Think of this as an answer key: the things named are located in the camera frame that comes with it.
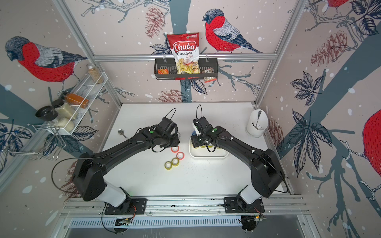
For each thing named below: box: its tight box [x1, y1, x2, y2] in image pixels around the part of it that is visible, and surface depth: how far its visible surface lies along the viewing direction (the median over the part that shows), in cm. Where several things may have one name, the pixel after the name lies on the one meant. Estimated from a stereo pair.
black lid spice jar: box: [35, 105, 75, 132], surface depth 61 cm
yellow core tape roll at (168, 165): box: [164, 160, 173, 171], surface depth 89 cm
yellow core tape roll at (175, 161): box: [171, 157, 180, 167], surface depth 90 cm
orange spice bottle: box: [61, 91, 90, 109], surface depth 73 cm
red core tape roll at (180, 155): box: [176, 151, 186, 161], surface depth 94 cm
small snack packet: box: [201, 68, 218, 84], surface depth 92 cm
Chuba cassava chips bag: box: [166, 32, 201, 74], surface depth 85 cm
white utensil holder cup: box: [245, 109, 269, 138], surface depth 97 cm
